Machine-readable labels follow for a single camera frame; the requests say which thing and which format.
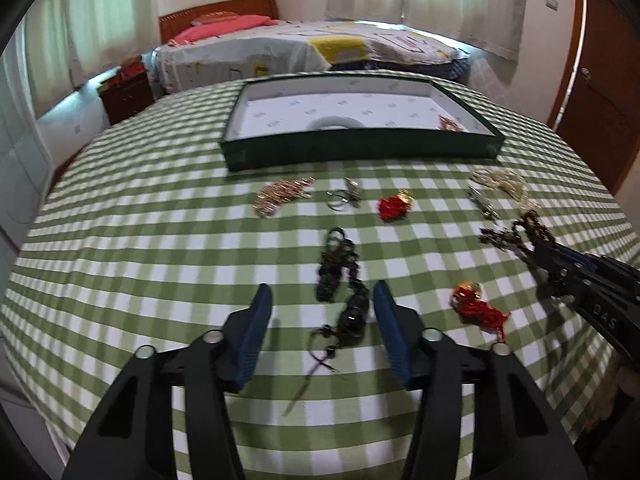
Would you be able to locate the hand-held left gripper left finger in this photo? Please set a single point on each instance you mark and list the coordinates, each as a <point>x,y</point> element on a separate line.
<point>255,332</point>

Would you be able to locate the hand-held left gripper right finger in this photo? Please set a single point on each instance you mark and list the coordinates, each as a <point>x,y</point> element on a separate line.
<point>395,332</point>

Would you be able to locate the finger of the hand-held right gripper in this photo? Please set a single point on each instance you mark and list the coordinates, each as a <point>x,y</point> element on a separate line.
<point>560,277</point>
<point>585,260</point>

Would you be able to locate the red knot ornament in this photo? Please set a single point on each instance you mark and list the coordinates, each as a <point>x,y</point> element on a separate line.
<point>480,310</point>

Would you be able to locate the silver brooch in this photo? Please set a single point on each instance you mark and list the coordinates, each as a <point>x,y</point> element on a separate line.
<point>482,205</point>

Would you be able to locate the small red tassel ornament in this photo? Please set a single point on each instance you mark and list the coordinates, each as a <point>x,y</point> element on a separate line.
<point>390,207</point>

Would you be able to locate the dark green tray box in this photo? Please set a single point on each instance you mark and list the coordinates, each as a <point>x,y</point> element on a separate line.
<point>350,152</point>

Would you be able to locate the brown wooden door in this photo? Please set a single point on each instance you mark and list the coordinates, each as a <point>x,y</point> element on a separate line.
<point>600,95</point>

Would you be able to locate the gold flower brooch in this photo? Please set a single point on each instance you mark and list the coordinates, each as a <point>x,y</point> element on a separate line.
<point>447,124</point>

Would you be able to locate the white jade bangle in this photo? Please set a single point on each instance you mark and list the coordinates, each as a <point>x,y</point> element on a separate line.
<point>335,118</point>

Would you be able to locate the blue plaid bed sheet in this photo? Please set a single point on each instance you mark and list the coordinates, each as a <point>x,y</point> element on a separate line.
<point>400,66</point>

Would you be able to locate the dark wooden nightstand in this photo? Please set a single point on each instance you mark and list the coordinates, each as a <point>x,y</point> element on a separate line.
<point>127,97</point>

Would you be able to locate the bed with patterned cover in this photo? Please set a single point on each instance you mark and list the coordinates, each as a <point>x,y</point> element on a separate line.
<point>280,47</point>

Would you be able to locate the glass sliding wardrobe door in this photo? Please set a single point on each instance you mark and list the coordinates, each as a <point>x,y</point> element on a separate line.
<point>22,160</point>

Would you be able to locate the red box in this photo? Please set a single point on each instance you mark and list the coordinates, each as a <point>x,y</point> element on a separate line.
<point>132,69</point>

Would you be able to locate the pink pillow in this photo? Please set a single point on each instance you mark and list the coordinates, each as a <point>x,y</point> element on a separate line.
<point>230,27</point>

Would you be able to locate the patterned pillow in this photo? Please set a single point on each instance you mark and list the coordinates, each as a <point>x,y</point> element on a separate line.
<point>215,17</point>

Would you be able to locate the wooden headboard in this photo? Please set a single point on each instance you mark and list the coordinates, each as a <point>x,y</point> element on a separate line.
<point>220,7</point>

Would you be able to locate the wall switch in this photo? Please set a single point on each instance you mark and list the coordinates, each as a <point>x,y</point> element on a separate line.
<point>552,3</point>

